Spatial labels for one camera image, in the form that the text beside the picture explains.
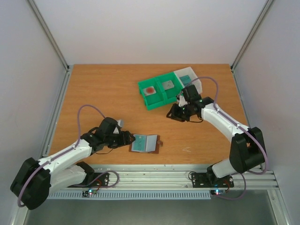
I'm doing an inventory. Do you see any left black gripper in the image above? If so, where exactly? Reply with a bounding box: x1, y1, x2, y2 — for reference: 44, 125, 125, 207
105, 131, 136, 149

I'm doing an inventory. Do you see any brown leather card holder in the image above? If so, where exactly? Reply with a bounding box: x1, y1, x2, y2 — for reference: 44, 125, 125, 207
129, 134, 163, 154

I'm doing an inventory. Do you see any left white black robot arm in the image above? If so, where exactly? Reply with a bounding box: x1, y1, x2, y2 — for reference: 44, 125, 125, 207
10, 117, 135, 210

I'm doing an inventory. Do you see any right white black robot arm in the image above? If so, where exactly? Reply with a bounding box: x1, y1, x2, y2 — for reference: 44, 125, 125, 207
166, 85, 267, 188

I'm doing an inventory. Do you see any grey card with red dot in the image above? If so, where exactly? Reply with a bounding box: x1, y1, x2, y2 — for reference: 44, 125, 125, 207
143, 86, 156, 96

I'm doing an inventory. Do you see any teal card in white bin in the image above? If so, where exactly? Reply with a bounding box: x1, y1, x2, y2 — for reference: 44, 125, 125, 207
179, 75, 191, 87

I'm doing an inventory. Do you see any green middle bin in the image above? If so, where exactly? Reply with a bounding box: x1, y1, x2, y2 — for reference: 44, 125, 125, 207
155, 72, 183, 105

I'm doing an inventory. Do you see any green bin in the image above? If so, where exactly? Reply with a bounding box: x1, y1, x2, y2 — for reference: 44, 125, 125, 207
155, 72, 183, 105
138, 78, 164, 110

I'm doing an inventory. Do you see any green left bin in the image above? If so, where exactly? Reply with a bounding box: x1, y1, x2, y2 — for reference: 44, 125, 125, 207
138, 78, 164, 110

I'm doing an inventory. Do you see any white bin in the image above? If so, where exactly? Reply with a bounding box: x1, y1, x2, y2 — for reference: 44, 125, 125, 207
174, 67, 202, 94

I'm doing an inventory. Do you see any left circuit board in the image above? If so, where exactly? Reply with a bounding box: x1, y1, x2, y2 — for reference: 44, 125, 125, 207
82, 189, 97, 197

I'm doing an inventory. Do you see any circuit board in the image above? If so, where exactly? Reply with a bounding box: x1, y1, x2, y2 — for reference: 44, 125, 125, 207
82, 189, 97, 197
210, 189, 228, 196

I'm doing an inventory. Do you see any right circuit board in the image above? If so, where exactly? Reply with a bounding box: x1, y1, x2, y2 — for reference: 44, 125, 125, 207
210, 189, 228, 196

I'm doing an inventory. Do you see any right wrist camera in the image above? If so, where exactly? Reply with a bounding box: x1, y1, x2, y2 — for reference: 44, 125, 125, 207
177, 95, 188, 107

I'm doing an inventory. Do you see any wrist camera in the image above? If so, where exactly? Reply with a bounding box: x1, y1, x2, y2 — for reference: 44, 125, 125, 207
177, 95, 188, 107
117, 120, 124, 128

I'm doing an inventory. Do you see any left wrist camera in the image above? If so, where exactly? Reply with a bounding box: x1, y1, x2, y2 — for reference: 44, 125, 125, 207
117, 120, 124, 128

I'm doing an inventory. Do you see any aluminium front rail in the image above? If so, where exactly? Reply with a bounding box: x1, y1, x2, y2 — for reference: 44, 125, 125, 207
90, 164, 279, 190

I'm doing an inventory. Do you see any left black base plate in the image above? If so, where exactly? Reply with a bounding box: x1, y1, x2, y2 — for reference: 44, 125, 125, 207
74, 173, 109, 188

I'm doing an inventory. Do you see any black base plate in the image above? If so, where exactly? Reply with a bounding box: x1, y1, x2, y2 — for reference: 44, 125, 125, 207
74, 173, 109, 188
188, 172, 234, 188

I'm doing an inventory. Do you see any grey slotted cable duct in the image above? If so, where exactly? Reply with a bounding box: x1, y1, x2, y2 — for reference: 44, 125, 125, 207
48, 190, 211, 200

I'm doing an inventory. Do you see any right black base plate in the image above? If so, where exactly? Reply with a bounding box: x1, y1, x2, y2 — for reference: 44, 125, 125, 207
188, 172, 234, 188

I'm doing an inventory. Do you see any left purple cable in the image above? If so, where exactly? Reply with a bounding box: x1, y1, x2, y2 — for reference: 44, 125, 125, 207
18, 105, 106, 207

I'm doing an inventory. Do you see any left aluminium frame post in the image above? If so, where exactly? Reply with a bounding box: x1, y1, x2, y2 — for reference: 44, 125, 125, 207
27, 0, 70, 71

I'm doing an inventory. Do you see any aluminium frame post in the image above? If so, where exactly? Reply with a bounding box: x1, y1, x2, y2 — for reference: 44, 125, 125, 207
27, 0, 70, 71
231, 0, 276, 71

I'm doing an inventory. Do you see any right aluminium frame post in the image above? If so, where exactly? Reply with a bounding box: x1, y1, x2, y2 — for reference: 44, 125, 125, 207
231, 0, 276, 71

